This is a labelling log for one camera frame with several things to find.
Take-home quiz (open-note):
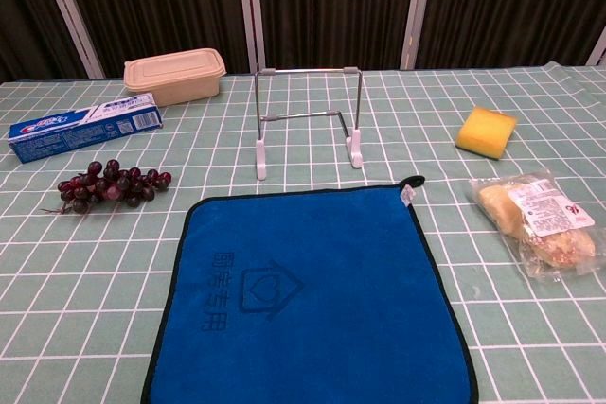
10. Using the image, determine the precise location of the white partition frame post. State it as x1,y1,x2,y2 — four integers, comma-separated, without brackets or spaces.
235,0,267,75
33,0,106,79
585,25,606,67
399,0,437,70

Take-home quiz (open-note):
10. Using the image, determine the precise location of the yellow sponge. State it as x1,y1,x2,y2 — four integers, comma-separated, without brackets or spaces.
454,107,520,163

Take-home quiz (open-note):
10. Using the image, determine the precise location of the purple grape bunch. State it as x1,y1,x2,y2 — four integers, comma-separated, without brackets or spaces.
40,159,172,216

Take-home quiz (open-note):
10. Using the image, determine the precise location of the blue microfibre towel black trim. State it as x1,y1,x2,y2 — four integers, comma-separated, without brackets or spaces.
140,175,480,404

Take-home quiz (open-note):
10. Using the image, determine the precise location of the blue toothpaste box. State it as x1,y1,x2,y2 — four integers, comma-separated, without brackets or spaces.
8,92,165,165

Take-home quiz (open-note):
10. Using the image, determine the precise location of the metal wire stand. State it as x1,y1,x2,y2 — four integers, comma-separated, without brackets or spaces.
253,66,365,182

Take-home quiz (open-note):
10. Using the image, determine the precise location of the bread in clear plastic bag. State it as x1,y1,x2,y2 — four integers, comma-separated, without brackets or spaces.
468,167,598,283

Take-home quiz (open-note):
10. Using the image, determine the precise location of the beige lidded food container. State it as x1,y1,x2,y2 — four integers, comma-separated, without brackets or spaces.
123,47,226,108

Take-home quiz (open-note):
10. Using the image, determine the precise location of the dark pleated partition panel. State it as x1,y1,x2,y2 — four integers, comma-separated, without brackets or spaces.
416,0,606,69
255,0,420,72
0,0,91,83
54,0,251,79

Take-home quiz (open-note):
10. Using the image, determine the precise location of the green checked tablecloth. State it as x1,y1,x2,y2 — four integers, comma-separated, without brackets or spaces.
0,62,606,404

